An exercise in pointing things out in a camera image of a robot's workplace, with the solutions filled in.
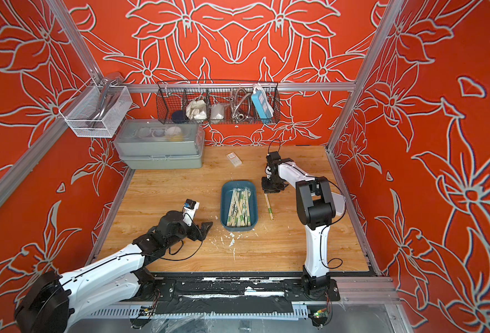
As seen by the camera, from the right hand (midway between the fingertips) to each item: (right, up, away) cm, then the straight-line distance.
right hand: (263, 189), depth 99 cm
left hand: (-26, -10, -16) cm, 32 cm away
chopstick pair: (+2, -8, -4) cm, 9 cm away
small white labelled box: (-15, +15, +15) cm, 25 cm away
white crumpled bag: (-31, +37, -7) cm, 49 cm away
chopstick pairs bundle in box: (-12, -10, -7) cm, 17 cm away
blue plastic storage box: (-18, -1, -1) cm, 18 cm away
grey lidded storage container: (-50, +22, -1) cm, 55 cm away
